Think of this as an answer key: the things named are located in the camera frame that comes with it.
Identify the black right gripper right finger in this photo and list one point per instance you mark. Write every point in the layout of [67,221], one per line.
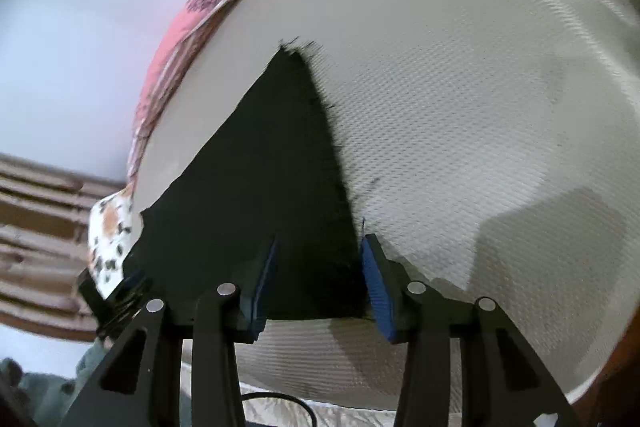
[504,382]

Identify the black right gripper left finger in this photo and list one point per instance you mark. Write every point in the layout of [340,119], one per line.
[138,381]

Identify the pink striped tree-print pillow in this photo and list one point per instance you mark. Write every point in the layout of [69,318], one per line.
[187,33]

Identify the black pants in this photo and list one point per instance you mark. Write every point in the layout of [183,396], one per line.
[268,177]

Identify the beige textured bed sheet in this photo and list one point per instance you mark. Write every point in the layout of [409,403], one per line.
[491,145]

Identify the white floral pillow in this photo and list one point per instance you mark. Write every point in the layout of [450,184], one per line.
[110,238]

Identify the grey-green sleeve forearm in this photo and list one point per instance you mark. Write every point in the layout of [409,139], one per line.
[47,398]

